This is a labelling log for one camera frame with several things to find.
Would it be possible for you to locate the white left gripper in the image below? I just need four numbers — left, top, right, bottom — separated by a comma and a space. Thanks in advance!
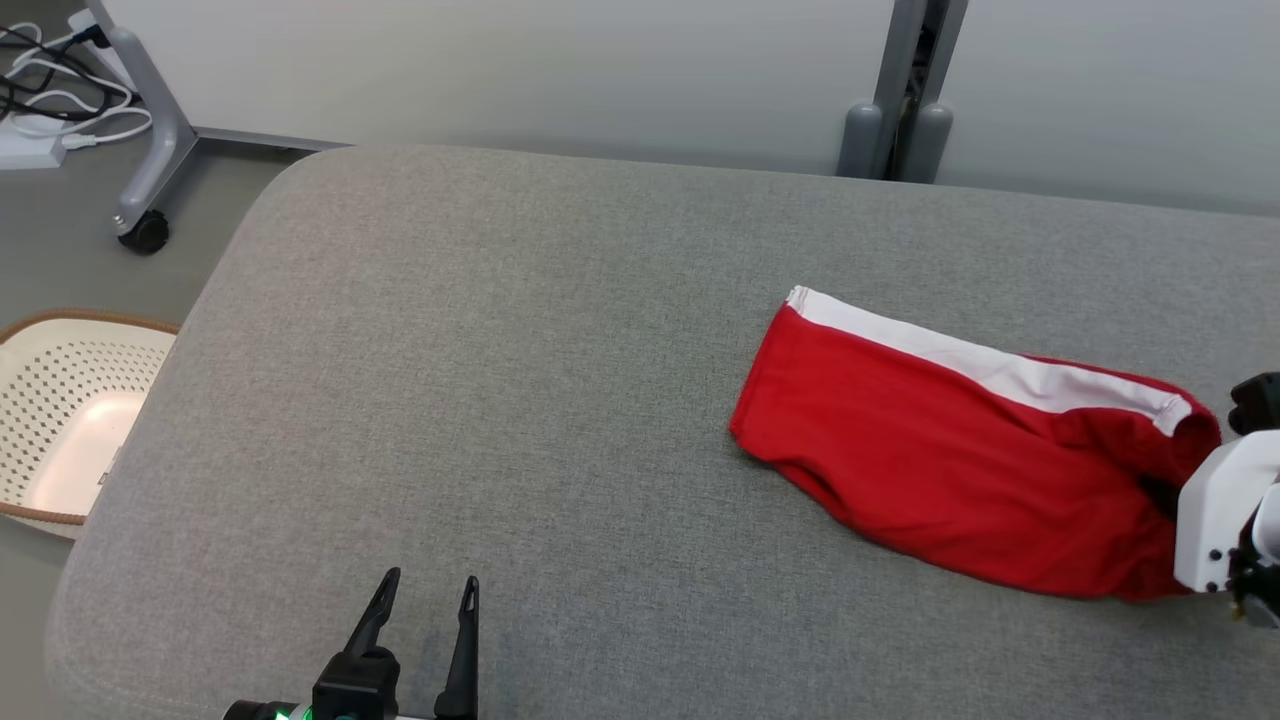
222, 567, 481, 720

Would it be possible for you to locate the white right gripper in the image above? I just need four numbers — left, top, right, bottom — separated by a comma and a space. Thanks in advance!
1140, 430, 1280, 626

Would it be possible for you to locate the red Bulls shorts white stripe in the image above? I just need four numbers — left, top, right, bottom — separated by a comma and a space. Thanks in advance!
730, 285, 1223, 603

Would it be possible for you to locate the cream perforated laundry basket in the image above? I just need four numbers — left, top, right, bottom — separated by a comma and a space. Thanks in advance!
0, 308, 181, 541

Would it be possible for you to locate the grey partition foot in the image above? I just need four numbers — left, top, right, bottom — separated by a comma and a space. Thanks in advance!
900, 100, 954, 184
838, 100, 886, 179

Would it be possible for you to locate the black caster wheel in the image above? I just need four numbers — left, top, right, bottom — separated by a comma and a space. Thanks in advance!
118, 210, 171, 256

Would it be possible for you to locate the grey metal desk leg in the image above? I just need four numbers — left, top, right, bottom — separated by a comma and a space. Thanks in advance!
85, 0, 201, 236

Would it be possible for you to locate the white power strip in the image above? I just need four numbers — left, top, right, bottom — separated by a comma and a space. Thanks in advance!
0, 130, 66, 171

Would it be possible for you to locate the grey partition base rail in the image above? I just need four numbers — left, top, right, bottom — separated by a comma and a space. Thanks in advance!
195, 125, 351, 153

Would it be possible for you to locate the white floor cable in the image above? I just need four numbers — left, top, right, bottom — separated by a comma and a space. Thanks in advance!
10, 55, 153, 151

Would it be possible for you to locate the black floor cable bundle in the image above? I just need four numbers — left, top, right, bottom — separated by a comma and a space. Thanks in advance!
0, 22, 111, 121

